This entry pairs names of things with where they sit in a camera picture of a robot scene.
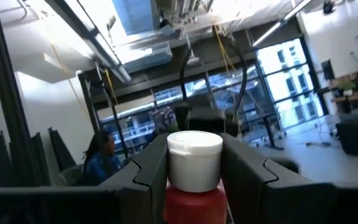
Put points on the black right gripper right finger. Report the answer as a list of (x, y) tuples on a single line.
[(247, 174)]

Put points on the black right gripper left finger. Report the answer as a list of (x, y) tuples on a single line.
[(148, 174)]

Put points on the red paint bottle white cap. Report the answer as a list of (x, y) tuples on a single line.
[(194, 161)]

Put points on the person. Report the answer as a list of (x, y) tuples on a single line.
[(99, 161)]

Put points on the black desk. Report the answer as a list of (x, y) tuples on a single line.
[(266, 124)]

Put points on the black computer case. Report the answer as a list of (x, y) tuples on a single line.
[(356, 137)]

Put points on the wooden work table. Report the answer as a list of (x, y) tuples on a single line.
[(356, 95)]

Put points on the black aluminium frame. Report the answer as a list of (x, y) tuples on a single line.
[(14, 109)]

